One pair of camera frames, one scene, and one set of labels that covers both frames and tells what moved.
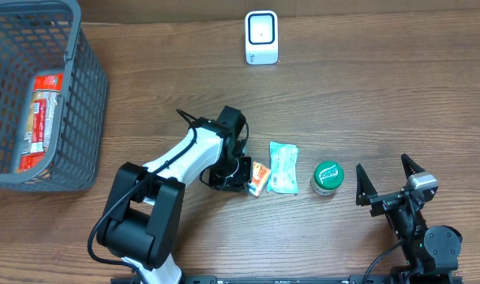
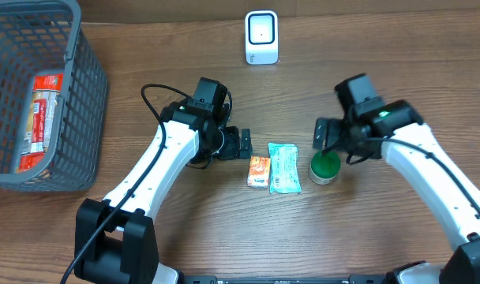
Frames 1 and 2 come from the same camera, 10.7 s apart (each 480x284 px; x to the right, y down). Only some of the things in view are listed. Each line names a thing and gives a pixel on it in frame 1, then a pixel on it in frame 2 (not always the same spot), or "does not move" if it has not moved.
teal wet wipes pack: x=283 y=173 does not move
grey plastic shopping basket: x=27 y=38 does not move
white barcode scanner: x=261 y=37 does not move
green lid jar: x=327 y=177 -> x=324 y=166
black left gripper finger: x=235 y=177 -> x=245 y=151
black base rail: x=322 y=279 does not move
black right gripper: x=365 y=190 -> x=330 y=128
